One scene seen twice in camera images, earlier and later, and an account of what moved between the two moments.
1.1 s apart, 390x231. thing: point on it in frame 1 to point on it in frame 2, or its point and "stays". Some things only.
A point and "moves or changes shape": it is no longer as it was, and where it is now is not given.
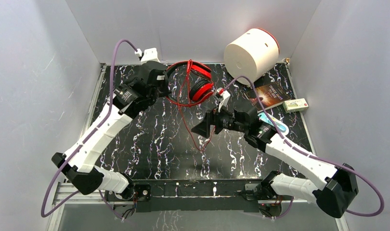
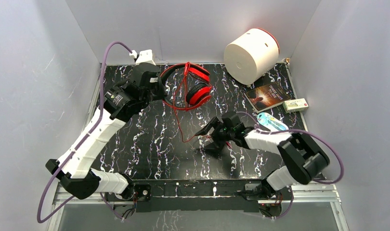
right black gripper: [212, 118] to [217, 146]
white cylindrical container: [253, 54] stays
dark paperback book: [269, 96] stays
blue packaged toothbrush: [281, 127] stays
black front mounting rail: [229, 195] stays
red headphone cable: [194, 136] to [182, 137]
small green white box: [295, 105] stays
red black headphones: [201, 90] moves or changes shape
